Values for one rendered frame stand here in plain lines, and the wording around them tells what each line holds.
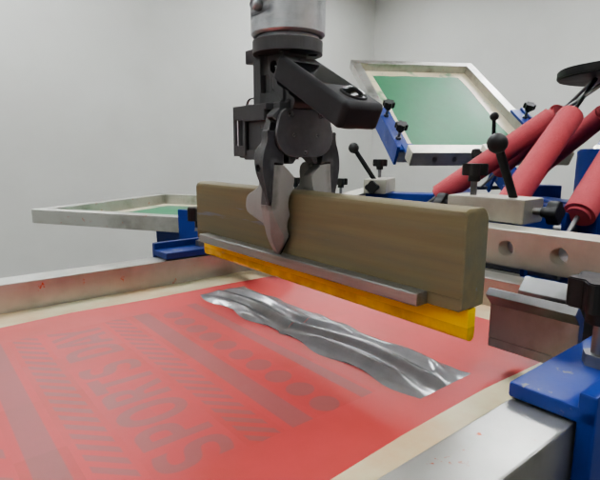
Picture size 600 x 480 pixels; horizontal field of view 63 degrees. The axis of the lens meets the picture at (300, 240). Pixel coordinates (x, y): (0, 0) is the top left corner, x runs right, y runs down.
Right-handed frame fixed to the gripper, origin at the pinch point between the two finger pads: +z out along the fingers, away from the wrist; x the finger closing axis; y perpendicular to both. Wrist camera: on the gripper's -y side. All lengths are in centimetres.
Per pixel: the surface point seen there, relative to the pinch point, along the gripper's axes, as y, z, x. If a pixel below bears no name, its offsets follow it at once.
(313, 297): 7.3, 9.6, -8.3
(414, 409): -18.8, 9.5, 4.3
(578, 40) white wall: 150, -102, -420
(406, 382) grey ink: -16.2, 9.1, 2.1
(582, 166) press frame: 6, -6, -85
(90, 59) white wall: 380, -81, -94
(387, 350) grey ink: -11.4, 8.8, -1.1
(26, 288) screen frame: 25.3, 7.0, 21.6
